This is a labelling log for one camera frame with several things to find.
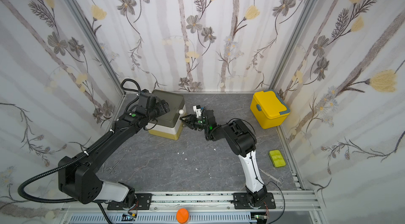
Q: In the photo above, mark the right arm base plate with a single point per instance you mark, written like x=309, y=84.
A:
x=244, y=201

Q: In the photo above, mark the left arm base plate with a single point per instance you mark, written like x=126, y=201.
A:
x=134, y=201

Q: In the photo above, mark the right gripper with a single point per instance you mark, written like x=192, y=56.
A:
x=193, y=121

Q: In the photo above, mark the aluminium front rail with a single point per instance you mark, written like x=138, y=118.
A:
x=292, y=207

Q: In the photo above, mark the metal forceps left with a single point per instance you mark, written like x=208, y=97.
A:
x=112, y=168

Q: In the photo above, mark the lime green small case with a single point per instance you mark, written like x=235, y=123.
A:
x=277, y=158

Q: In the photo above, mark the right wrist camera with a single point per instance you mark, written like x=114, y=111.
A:
x=198, y=111

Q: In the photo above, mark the yellow lidded container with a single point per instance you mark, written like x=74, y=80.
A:
x=269, y=109

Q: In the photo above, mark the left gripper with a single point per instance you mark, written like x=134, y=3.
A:
x=164, y=109

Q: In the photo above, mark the metal scissors right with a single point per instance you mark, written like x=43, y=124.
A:
x=279, y=181

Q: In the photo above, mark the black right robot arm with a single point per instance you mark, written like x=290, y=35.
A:
x=242, y=142

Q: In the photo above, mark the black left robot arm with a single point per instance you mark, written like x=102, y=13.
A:
x=78, y=177

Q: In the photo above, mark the orange round button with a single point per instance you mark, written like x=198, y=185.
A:
x=182, y=216

